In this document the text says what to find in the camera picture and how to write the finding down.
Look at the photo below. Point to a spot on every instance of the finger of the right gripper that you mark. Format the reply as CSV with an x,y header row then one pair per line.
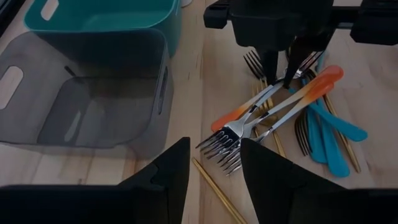
x,y
298,59
270,65

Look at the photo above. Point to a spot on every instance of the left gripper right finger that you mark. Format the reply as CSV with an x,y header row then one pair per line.
x,y
264,174

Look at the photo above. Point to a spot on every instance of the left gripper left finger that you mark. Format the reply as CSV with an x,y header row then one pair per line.
x,y
174,174

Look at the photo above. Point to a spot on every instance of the grey translucent plastic bin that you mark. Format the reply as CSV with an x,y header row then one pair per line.
x,y
93,109

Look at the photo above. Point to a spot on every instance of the teal plastic bin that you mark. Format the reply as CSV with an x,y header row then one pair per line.
x,y
109,15

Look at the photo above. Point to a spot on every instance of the black aluminium table frame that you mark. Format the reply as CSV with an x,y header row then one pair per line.
x,y
7,15

